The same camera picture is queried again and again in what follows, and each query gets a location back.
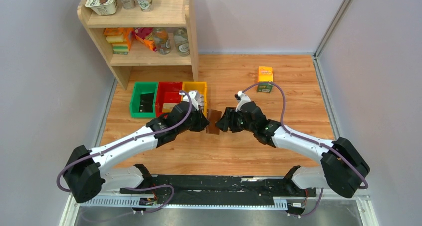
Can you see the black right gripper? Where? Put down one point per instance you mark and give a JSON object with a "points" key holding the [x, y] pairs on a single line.
{"points": [[225, 122]]}

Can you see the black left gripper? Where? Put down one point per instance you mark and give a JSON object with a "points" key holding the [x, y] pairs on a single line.
{"points": [[202, 122]]}

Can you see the brown leather card holder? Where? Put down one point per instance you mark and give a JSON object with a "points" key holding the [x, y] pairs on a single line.
{"points": [[213, 116]]}

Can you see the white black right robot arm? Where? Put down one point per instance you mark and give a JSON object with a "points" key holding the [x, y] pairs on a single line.
{"points": [[342, 168]]}

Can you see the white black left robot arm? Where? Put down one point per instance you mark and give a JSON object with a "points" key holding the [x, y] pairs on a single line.
{"points": [[86, 169]]}

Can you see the tan card in red bin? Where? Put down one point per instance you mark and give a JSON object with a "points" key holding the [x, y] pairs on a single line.
{"points": [[167, 107]]}

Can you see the black cards in green bin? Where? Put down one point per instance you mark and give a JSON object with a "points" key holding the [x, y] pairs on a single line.
{"points": [[146, 104]]}

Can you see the yellow plastic bin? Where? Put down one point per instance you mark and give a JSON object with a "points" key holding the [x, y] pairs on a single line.
{"points": [[201, 87]]}

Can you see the red plastic bin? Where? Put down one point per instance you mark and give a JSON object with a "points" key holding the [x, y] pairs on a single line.
{"points": [[167, 92]]}

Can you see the green plastic bin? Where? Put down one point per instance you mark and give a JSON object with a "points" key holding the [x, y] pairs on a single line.
{"points": [[139, 88]]}

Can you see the orange green carton box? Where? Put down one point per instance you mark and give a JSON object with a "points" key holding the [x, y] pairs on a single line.
{"points": [[265, 75]]}

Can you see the right glass jar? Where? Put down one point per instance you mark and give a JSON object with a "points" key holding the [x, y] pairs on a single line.
{"points": [[181, 41]]}

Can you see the glass jar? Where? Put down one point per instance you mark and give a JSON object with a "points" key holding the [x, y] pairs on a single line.
{"points": [[181, 41], [161, 40]]}

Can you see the left glass jar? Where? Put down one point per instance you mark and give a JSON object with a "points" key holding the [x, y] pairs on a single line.
{"points": [[161, 40]]}

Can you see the orange pink snack bag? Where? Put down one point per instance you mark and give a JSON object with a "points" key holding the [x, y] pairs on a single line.
{"points": [[145, 36]]}

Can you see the stack of sponges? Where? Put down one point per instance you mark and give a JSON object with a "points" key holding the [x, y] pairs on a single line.
{"points": [[120, 38]]}

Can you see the wooden shelf unit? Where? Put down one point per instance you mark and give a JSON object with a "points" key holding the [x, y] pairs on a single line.
{"points": [[166, 14]]}

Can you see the yoghurt tub with chocolate label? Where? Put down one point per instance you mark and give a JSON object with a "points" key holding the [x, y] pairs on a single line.
{"points": [[102, 7]]}

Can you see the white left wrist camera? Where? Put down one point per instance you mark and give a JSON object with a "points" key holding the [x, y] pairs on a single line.
{"points": [[195, 97]]}

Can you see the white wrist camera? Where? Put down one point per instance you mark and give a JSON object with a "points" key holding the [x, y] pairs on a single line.
{"points": [[195, 97], [242, 98]]}

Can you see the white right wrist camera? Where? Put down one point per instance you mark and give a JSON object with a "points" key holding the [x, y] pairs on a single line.
{"points": [[242, 98]]}

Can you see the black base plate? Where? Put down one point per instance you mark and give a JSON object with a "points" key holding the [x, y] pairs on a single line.
{"points": [[223, 190]]}

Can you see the aluminium frame rail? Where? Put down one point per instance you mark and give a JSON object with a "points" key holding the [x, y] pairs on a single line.
{"points": [[126, 207]]}

